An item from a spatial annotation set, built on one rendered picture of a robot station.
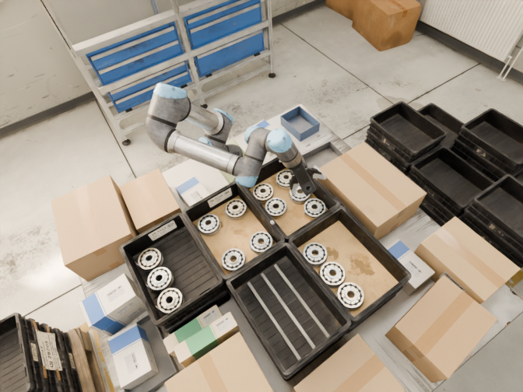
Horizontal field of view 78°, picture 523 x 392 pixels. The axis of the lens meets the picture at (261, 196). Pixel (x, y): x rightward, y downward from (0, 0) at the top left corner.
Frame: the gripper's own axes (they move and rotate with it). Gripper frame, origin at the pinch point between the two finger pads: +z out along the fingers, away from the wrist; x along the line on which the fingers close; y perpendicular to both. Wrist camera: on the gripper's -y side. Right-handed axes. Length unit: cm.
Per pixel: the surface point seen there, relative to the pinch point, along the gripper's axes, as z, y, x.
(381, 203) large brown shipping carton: 24.6, -8.7, -23.7
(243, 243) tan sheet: 7.9, -5.4, 38.2
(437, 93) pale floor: 166, 134, -134
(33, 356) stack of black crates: -4, -16, 153
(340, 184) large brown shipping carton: 20.0, 6.7, -11.6
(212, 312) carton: 1, -31, 57
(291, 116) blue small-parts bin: 37, 78, -5
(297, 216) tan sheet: 18.0, 0.5, 12.5
